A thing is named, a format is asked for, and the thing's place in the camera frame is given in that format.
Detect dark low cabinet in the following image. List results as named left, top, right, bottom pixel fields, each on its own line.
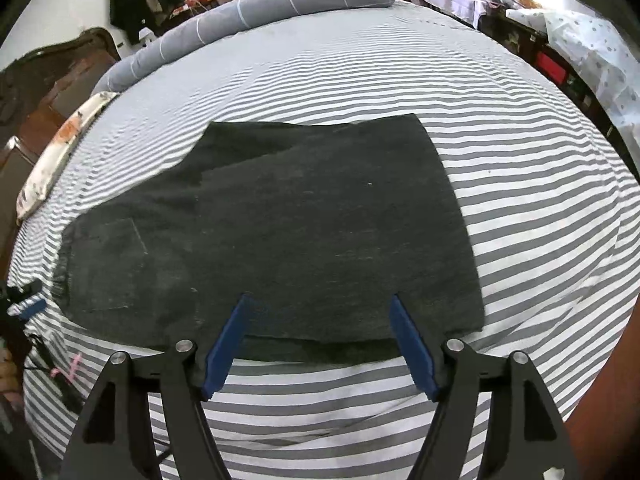
left=478, top=11, right=639, bottom=180

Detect white patterned cloth cover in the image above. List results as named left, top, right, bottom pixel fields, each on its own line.
left=506, top=9, right=639, bottom=162

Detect black denim pants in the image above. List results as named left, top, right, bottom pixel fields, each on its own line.
left=51, top=115, right=485, bottom=363

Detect grey white striped bed sheet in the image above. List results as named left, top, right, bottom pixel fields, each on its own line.
left=8, top=0, right=639, bottom=479

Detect floral white pillow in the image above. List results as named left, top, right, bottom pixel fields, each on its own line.
left=15, top=91, right=119, bottom=222

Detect grey rolled duvet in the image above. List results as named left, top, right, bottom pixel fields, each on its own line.
left=92, top=0, right=395, bottom=94

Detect black cable loop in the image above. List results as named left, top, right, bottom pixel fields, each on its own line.
left=22, top=331, right=87, bottom=416

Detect dark wooden headboard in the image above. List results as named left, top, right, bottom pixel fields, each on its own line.
left=1, top=28, right=120, bottom=278

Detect pink strap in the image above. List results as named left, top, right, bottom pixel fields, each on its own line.
left=49, top=352, right=84, bottom=380

